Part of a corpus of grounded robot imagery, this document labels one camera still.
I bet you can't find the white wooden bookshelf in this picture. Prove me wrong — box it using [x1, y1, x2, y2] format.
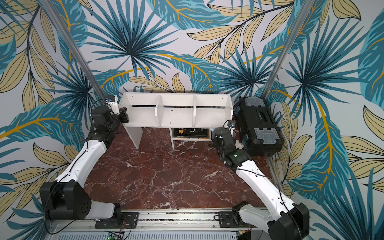
[119, 93, 234, 148]

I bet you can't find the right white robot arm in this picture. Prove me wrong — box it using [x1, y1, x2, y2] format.
[211, 127, 310, 240]

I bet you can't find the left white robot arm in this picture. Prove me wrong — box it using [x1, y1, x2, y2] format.
[40, 103, 129, 221]

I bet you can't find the white pvc pipe fitting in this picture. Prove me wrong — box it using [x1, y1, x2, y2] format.
[235, 140, 244, 149]

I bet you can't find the black plastic toolbox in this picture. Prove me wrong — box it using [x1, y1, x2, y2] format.
[235, 97, 285, 157]

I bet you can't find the black yellow book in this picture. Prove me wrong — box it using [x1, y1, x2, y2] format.
[173, 128, 209, 139]

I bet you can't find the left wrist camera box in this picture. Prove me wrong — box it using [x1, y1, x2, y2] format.
[105, 95, 120, 115]

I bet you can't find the left aluminium corner post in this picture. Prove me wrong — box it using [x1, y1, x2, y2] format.
[41, 0, 106, 100]

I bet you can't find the aluminium corner post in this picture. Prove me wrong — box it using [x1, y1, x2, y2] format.
[41, 0, 106, 100]
[261, 0, 315, 100]

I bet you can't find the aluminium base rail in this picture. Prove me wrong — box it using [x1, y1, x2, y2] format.
[45, 208, 270, 240]

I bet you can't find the right aluminium corner post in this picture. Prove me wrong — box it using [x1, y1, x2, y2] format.
[261, 0, 315, 100]

